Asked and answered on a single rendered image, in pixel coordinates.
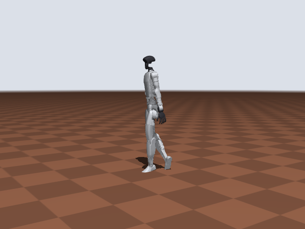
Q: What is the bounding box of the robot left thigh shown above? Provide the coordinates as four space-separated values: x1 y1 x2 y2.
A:
145 108 159 142

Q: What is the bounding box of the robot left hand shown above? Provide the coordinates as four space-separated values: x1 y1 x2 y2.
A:
157 107 166 124

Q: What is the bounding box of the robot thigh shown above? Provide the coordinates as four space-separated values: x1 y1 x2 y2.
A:
145 109 159 140
145 108 159 142

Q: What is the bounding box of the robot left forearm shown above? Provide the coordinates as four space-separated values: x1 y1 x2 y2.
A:
155 89 163 110

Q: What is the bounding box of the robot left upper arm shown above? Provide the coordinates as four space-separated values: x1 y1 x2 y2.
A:
150 72 160 95

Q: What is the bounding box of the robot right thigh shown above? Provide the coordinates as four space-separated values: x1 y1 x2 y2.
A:
145 109 159 140

